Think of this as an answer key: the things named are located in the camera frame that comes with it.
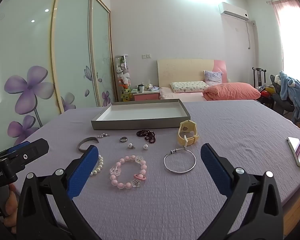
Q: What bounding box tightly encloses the dark wooden chair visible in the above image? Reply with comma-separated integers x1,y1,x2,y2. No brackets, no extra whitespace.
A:
252,67,267,88

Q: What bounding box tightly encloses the small lilac pillow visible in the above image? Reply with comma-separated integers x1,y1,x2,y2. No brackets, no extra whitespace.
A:
204,70,223,86

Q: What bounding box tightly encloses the pink white nightstand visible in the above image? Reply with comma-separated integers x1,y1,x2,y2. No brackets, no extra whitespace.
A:
132,90,160,102

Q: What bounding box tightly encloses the pink curtain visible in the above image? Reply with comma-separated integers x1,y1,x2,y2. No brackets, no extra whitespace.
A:
271,0,300,33

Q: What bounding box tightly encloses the plush toy display tower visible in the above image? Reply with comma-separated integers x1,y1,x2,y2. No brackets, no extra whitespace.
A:
114,54,132,102

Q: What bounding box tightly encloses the silver bangle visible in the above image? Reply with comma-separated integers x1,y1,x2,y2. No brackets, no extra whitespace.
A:
164,148,197,174

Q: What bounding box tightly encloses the white air conditioner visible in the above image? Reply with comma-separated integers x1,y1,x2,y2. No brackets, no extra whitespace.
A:
219,2,249,21

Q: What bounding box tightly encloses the smartphone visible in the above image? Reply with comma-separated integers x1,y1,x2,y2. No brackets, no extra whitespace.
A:
287,136,300,168

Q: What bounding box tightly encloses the chair with blue clothes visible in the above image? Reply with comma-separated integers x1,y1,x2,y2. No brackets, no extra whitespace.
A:
275,70,300,123

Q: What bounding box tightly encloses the beige pink bed headboard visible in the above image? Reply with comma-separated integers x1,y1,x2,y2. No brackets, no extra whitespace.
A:
157,59,227,88

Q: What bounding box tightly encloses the white pearl bracelet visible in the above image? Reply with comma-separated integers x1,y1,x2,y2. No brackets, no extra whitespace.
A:
90,155,104,177

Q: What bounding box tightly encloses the person's left hand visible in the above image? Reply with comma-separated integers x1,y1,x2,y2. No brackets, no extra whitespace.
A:
4,184,19,233

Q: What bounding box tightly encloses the air conditioner pipe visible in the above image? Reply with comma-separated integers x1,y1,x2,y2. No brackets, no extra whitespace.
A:
245,20,256,51

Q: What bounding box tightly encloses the yellow plush toy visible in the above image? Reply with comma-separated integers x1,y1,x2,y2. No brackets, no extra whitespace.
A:
120,89,132,102

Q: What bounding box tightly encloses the salmon pink duvet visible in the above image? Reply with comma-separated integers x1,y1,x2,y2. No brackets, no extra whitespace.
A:
202,82,261,101

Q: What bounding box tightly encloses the pink bed sheet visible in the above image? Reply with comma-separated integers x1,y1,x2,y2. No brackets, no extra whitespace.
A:
159,86,208,102

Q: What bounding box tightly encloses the grey office chair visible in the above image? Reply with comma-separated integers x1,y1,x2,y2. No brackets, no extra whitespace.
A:
269,74,298,116

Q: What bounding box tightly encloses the pink bead bracelet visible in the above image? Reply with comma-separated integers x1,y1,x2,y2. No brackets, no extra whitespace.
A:
109,155,147,189

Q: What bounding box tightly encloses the grey metal cuff bracelet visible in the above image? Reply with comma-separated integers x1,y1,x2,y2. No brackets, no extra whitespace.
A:
77,137,100,152

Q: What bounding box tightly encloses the patterned white pillow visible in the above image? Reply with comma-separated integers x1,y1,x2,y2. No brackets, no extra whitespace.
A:
170,81,210,94

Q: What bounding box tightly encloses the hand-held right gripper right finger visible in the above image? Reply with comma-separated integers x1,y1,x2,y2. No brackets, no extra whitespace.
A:
200,143,284,240

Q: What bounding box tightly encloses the dark red bead bracelet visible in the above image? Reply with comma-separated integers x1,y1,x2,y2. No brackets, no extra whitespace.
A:
136,129,157,144

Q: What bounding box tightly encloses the grey shallow cardboard tray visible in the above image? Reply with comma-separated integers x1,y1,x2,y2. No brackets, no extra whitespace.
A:
91,99,191,130

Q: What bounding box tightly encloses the floral sliding door wardrobe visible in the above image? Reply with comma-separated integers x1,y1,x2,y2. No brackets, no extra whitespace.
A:
0,0,115,145

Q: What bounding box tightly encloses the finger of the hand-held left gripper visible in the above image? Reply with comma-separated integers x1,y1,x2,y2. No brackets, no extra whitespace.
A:
7,141,31,154
5,138,50,173

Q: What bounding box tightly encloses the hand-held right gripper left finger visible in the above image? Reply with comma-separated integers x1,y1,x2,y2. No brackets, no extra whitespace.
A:
16,145,103,240

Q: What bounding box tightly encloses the yellow wrist watch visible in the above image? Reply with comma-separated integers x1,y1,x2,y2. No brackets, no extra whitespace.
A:
177,120,199,147

